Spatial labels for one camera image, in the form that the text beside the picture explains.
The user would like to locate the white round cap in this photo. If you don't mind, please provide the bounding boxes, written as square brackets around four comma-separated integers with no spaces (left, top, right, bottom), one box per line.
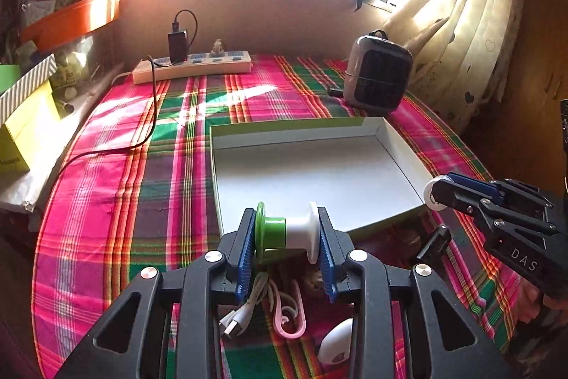
[423,175,453,212]

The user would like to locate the green white spool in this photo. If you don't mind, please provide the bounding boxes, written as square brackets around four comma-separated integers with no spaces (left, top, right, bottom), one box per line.
[254,201,321,265]

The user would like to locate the black rectangular device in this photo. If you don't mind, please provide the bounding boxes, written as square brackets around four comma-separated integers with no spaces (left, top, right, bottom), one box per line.
[416,225,452,266]

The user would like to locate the pink clip holder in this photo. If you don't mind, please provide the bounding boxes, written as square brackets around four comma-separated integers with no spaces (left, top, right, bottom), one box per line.
[268,278,307,340]

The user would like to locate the white usb cable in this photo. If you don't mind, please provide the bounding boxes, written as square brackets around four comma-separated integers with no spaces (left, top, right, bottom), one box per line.
[218,271,272,340]

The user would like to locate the white oval mouse device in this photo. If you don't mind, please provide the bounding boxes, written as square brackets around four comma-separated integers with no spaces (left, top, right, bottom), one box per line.
[318,318,353,366]

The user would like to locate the brown walnut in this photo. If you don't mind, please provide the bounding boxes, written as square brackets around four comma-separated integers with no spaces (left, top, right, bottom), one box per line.
[303,265,326,298]

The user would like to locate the white green cardboard box tray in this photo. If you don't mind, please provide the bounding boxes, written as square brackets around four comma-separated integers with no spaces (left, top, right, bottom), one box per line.
[210,117,431,234]

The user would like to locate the plaid tablecloth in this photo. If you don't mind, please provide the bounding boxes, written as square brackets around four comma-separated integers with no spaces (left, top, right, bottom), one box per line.
[31,53,523,379]

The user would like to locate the grey black small heater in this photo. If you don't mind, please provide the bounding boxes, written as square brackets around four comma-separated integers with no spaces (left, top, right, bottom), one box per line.
[343,30,413,117]

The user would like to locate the cream heart pattern curtain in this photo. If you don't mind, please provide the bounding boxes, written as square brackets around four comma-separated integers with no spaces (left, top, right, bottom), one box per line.
[384,0,524,133]

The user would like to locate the white power strip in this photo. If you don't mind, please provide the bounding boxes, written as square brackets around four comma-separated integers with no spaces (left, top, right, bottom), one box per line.
[154,51,252,81]

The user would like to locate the white plug in strip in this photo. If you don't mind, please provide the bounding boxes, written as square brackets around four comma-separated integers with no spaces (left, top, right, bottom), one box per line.
[210,39,225,58]

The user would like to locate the black charger adapter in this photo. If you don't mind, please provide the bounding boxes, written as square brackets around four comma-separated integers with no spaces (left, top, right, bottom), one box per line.
[168,30,188,64]

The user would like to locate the yellow box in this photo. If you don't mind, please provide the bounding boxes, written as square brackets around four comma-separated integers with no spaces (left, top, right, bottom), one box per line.
[1,80,61,173]

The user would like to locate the striped box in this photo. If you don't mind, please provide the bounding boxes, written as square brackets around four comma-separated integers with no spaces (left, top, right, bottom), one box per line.
[0,54,57,125]

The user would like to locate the orange tray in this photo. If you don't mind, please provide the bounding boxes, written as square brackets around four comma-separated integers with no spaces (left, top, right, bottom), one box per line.
[20,0,120,53]

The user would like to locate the green box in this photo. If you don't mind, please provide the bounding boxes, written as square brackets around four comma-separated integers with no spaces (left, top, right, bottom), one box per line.
[0,64,21,94]

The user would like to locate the black charger cable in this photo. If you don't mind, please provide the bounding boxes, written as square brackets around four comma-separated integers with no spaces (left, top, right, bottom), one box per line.
[41,9,200,202]

